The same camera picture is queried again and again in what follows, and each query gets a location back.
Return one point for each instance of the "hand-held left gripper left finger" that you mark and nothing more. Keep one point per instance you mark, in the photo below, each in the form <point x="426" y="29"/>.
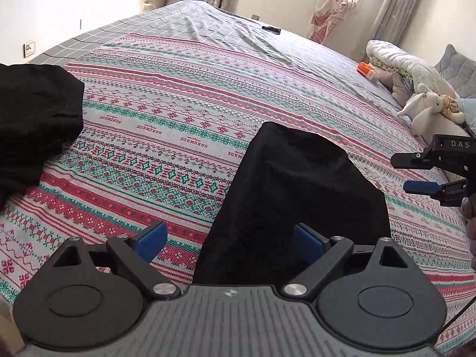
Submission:
<point x="150" y="241"/>

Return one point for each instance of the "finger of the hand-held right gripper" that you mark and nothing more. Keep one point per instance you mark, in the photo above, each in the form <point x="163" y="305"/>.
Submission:
<point x="420" y="187"/>
<point x="409" y="160"/>

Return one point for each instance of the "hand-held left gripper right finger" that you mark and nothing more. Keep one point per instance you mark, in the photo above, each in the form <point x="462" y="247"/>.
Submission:
<point x="308" y="244"/>

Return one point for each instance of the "black pants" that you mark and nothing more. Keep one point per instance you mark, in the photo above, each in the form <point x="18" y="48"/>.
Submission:
<point x="293" y="193"/>

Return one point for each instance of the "person's right hand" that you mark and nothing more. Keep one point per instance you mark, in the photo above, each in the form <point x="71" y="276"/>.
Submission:
<point x="469" y="210"/>

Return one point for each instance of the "grey plush long pillow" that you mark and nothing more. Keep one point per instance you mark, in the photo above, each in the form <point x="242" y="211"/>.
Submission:
<point x="452" y="126"/>

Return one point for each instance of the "light blue pillow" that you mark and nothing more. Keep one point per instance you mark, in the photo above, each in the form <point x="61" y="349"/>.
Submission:
<point x="468" y="105"/>

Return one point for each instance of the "white plush rabbit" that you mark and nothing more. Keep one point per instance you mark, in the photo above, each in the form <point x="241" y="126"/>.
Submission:
<point x="422" y="109"/>

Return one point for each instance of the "grey quilted pillow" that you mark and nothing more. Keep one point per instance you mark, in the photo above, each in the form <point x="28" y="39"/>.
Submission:
<point x="455" y="70"/>

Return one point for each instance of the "folded white floral quilt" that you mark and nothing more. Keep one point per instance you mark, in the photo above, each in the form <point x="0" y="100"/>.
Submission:
<point x="401" y="63"/>

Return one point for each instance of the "orange white packet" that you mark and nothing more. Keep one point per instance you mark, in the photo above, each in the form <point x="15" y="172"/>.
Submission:
<point x="365" y="70"/>

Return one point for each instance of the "red green patterned blanket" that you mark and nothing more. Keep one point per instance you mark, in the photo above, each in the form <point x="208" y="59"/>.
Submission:
<point x="156" y="119"/>

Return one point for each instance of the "pale curtain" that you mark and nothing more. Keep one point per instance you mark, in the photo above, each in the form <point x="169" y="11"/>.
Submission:
<point x="390" y="7"/>

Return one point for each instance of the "pink white hanging cloth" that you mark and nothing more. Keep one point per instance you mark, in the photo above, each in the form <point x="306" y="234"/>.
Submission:
<point x="329" y="15"/>

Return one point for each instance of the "folded black garment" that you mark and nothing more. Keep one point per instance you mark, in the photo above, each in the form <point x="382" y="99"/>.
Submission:
<point x="33" y="119"/>

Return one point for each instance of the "small black device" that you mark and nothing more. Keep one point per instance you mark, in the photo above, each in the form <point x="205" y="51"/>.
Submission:
<point x="270" y="29"/>

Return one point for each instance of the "white wall socket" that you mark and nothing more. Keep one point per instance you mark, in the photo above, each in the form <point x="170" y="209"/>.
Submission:
<point x="29" y="48"/>

